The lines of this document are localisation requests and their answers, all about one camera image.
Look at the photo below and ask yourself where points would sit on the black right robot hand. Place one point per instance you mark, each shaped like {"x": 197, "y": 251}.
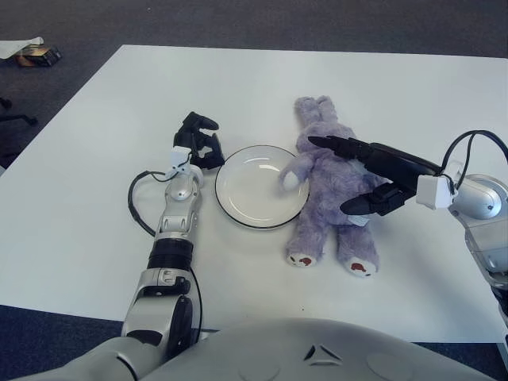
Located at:
{"x": 401, "y": 166}

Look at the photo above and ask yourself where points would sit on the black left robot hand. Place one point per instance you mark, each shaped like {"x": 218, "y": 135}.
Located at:
{"x": 198, "y": 152}

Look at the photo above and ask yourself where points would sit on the purple plush bunny doll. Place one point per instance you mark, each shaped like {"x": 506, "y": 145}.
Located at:
{"x": 325, "y": 190}

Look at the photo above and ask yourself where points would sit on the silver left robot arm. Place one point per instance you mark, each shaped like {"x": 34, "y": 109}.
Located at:
{"x": 178, "y": 210}

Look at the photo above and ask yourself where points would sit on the white plate with black rim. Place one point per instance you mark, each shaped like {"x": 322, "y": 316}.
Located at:
{"x": 254, "y": 190}

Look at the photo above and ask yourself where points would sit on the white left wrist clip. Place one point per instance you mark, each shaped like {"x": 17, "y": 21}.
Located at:
{"x": 178, "y": 156}

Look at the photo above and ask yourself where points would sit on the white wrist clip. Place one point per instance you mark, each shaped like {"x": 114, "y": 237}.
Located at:
{"x": 430, "y": 192}
{"x": 178, "y": 156}

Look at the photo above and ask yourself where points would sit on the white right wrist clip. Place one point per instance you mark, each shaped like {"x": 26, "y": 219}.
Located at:
{"x": 430, "y": 192}

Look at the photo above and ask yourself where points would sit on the black office chair base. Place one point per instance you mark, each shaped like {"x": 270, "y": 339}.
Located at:
{"x": 16, "y": 118}

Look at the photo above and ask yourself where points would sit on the white paper sheet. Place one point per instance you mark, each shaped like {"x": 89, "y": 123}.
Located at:
{"x": 14, "y": 47}

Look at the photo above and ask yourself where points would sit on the grey robot torso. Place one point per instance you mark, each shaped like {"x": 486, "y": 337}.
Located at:
{"x": 278, "y": 353}

